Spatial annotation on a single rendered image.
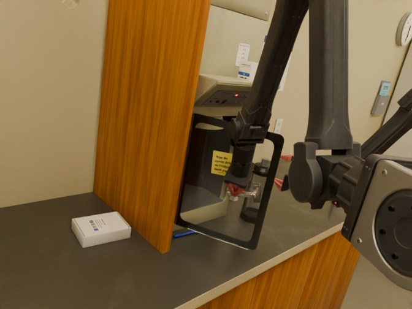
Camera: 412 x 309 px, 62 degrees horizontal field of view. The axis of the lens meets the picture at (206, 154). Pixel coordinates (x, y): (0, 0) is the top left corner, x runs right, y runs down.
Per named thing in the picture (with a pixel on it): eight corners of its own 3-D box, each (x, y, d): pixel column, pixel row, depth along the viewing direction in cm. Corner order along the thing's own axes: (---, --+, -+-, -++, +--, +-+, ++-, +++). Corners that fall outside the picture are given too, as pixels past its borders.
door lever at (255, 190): (230, 191, 109) (230, 184, 109) (260, 195, 106) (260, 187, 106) (225, 197, 104) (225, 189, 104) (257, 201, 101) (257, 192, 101)
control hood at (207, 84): (185, 104, 107) (190, 72, 104) (250, 105, 130) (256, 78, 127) (210, 114, 100) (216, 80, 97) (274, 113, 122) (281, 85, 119)
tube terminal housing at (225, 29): (127, 203, 138) (152, -2, 115) (188, 190, 160) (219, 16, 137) (164, 233, 122) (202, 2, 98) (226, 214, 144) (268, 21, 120)
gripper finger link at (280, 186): (278, 165, 137) (298, 173, 131) (274, 181, 139) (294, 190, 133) (268, 167, 132) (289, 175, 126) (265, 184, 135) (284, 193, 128)
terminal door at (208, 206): (171, 222, 120) (190, 111, 108) (255, 251, 112) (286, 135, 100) (171, 223, 120) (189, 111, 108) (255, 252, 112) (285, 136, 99)
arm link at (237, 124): (236, 126, 84) (268, 126, 86) (225, 100, 92) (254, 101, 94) (227, 162, 92) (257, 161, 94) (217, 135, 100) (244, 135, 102)
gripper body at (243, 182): (222, 183, 96) (225, 164, 91) (233, 160, 103) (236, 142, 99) (244, 190, 95) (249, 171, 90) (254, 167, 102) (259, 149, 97)
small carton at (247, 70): (236, 78, 114) (240, 59, 113) (246, 79, 118) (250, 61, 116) (248, 81, 111) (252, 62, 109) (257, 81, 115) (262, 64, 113)
